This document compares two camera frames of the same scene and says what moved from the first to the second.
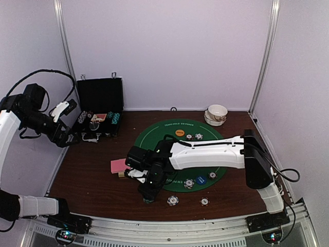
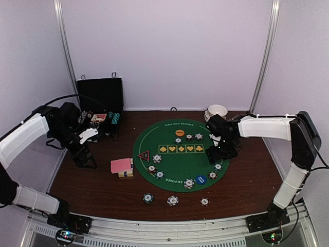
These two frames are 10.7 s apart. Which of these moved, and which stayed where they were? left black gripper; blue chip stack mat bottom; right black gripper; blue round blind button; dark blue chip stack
Moved: right black gripper; left black gripper
Stayed: blue chip stack mat bottom; dark blue chip stack; blue round blind button
